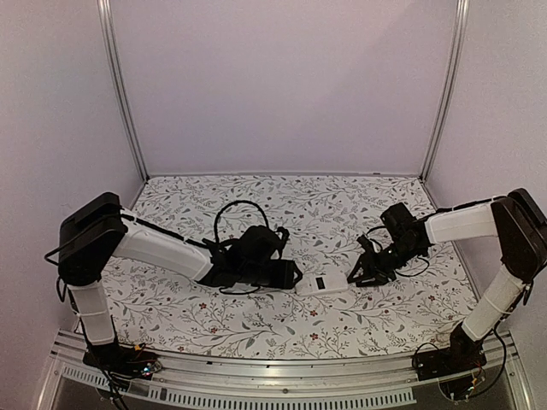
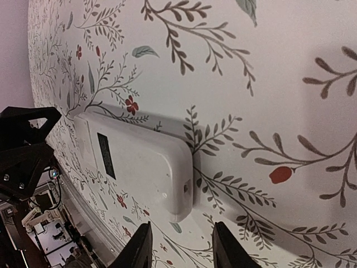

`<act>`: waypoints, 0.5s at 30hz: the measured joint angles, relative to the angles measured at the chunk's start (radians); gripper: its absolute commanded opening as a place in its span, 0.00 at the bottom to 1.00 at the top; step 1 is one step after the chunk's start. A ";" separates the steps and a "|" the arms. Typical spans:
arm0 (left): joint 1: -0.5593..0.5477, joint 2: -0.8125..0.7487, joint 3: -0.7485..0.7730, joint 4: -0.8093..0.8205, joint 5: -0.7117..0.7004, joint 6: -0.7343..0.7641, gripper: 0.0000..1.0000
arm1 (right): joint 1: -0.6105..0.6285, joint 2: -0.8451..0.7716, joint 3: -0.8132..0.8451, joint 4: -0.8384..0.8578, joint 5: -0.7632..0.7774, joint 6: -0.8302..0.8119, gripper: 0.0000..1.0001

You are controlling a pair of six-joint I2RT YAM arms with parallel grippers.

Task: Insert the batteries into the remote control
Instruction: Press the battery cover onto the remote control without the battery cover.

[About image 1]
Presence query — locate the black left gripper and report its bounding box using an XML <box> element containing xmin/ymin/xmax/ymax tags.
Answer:
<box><xmin>239</xmin><ymin>261</ymin><xmax>303</xmax><ymax>290</ymax></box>

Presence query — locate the white red remote control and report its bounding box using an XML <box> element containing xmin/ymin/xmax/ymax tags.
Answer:
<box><xmin>295</xmin><ymin>273</ymin><xmax>349</xmax><ymax>296</ymax></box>

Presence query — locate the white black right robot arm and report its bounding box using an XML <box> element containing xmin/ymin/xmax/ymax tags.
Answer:
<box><xmin>347</xmin><ymin>188</ymin><xmax>546</xmax><ymax>372</ymax></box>

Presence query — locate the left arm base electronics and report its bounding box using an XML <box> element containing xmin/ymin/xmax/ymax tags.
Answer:
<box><xmin>83</xmin><ymin>339</ymin><xmax>162</xmax><ymax>389</ymax></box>

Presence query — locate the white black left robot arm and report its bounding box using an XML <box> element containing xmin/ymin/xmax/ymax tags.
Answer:
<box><xmin>44</xmin><ymin>192</ymin><xmax>303</xmax><ymax>371</ymax></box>

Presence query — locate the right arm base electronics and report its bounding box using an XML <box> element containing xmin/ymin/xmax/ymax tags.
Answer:
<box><xmin>412</xmin><ymin>325</ymin><xmax>486</xmax><ymax>401</ymax></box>

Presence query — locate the floral patterned table mat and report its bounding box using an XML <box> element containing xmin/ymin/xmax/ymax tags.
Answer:
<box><xmin>103</xmin><ymin>176</ymin><xmax>476</xmax><ymax>360</ymax></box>

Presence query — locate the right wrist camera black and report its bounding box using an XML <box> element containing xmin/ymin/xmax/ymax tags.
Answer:
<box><xmin>357</xmin><ymin>234</ymin><xmax>383</xmax><ymax>253</ymax></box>

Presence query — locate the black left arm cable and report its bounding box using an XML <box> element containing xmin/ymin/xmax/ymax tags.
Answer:
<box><xmin>212</xmin><ymin>198</ymin><xmax>271</xmax><ymax>244</ymax></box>

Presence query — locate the aluminium front rail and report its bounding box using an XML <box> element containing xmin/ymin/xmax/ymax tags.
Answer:
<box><xmin>34</xmin><ymin>331</ymin><xmax>535</xmax><ymax>409</ymax></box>

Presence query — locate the aluminium right frame post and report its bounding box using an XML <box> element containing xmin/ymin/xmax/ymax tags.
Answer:
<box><xmin>420</xmin><ymin>0</ymin><xmax>470</xmax><ymax>183</ymax></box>

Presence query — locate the aluminium frame post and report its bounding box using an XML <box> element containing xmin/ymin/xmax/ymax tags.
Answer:
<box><xmin>97</xmin><ymin>0</ymin><xmax>150</xmax><ymax>183</ymax></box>
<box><xmin>420</xmin><ymin>0</ymin><xmax>470</xmax><ymax>183</ymax></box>

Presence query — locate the aluminium left frame post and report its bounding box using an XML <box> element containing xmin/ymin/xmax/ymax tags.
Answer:
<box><xmin>97</xmin><ymin>0</ymin><xmax>150</xmax><ymax>183</ymax></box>

